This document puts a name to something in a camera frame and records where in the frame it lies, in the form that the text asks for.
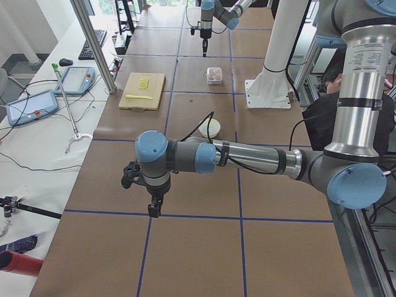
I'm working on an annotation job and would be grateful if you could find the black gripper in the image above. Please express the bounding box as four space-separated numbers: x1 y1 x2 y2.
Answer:
146 182 171 217
200 28 212 57

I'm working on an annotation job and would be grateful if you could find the clear plastic egg box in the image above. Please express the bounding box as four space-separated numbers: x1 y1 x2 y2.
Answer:
206 67 223 85

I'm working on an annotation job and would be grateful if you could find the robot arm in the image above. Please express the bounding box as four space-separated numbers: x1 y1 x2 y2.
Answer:
162 8 331 223
197 0 254 57

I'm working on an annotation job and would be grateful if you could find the wooden cutting board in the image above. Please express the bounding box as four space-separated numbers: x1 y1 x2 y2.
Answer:
118 72 165 111

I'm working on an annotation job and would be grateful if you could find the front lemon slice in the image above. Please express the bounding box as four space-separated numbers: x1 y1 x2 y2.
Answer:
138 80 149 89

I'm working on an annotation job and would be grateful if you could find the white ceramic bowl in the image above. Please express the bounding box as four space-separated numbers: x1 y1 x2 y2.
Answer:
198 118 221 138

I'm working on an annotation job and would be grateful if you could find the yellow plastic knife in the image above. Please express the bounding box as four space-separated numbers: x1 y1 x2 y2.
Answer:
125 95 153 100

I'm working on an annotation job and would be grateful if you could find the long reacher grabber tool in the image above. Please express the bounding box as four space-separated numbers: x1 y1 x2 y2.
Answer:
51 63 93 153

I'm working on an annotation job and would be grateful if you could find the black keyboard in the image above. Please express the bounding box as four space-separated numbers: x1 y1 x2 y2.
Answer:
78 29 108 61

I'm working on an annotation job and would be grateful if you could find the far blue teach pendant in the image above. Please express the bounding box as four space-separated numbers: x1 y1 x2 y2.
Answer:
61 66 95 96

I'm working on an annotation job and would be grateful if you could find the blue teach pendant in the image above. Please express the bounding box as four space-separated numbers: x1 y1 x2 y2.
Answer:
6 90 59 126
61 66 95 96

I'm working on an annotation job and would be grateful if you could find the seated person in black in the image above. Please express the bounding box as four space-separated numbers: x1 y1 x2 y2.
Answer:
302 62 395 156

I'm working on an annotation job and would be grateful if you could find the black computer mouse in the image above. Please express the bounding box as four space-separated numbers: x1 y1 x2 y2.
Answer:
59 58 74 67

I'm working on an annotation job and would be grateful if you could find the red cylinder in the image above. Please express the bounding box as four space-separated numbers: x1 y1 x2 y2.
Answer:
1 251 43 277

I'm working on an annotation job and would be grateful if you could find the black tripod clamp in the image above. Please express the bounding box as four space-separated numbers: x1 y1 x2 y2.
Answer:
0 196 62 219

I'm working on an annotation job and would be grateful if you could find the near blue teach pendant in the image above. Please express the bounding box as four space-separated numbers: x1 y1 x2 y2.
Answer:
6 90 59 126

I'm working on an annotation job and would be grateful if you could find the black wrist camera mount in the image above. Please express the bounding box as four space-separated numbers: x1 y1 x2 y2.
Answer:
121 161 145 189

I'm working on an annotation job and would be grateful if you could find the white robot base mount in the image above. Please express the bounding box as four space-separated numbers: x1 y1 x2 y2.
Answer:
245 0 311 109

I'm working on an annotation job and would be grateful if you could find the aluminium frame post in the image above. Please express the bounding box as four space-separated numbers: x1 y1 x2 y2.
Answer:
70 0 116 94

